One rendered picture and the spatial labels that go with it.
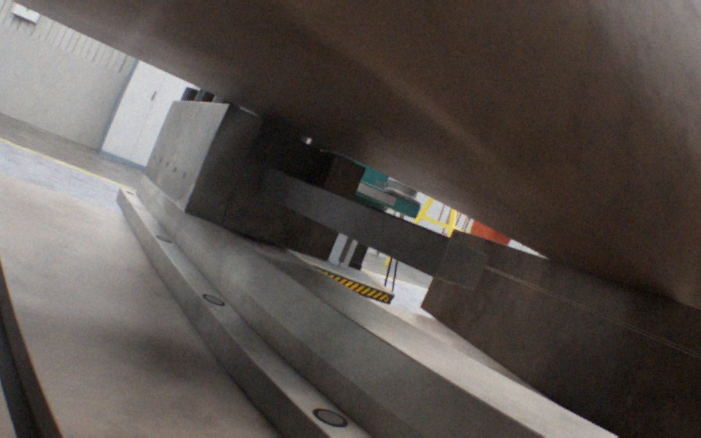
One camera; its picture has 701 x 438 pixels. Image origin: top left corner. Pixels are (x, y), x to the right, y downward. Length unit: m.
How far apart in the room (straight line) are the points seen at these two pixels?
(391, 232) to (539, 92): 0.27
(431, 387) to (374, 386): 0.07
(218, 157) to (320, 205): 0.24
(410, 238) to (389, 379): 0.18
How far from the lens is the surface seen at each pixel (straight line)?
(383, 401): 0.54
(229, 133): 0.91
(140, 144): 7.06
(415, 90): 0.44
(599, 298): 1.37
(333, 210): 0.74
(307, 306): 0.67
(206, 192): 0.91
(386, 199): 2.25
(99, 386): 0.52
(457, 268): 0.61
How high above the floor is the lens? 0.58
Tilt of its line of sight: 1 degrees down
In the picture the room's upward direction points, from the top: 23 degrees clockwise
